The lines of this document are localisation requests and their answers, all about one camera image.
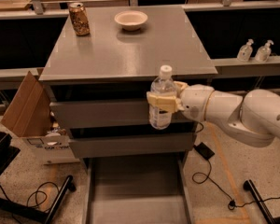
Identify white paper bowl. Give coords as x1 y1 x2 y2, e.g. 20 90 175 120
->
114 10 148 31

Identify clear plastic water bottle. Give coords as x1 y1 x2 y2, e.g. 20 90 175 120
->
149 64 177 130

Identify left clear pump bottle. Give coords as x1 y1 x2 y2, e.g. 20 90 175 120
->
237 39 254 62

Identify grey top drawer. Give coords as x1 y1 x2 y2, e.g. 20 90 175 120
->
50 99 149 129

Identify clear pump bottle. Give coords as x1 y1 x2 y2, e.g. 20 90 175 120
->
255 40 273 62
237 39 254 62

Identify grey middle drawer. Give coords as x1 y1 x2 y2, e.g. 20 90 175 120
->
69 133 195 159

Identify grey open bottom drawer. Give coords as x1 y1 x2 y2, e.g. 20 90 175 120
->
82 154 194 224

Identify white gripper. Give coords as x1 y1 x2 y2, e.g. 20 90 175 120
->
147 81 215 122

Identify black stand base left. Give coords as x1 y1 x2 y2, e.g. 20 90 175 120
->
0 131 77 224

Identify gold soda can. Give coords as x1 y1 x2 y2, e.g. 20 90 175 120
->
69 2 91 36

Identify open cardboard box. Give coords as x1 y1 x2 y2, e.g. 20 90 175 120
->
1 72 79 164

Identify right clear pump bottle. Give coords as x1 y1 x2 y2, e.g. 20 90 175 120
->
255 40 273 62

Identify black power adapter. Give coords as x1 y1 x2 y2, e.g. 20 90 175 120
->
194 143 215 161

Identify black stand leg right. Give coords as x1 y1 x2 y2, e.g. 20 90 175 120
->
243 180 280 224

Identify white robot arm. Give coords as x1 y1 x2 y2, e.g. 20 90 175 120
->
147 81 280 147

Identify grey metal rail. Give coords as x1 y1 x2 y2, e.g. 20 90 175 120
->
0 7 280 90

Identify black cable on left floor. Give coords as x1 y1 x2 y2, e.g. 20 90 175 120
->
0 180 61 224

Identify grey drawer cabinet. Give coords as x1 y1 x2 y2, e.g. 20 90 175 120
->
40 7 217 162

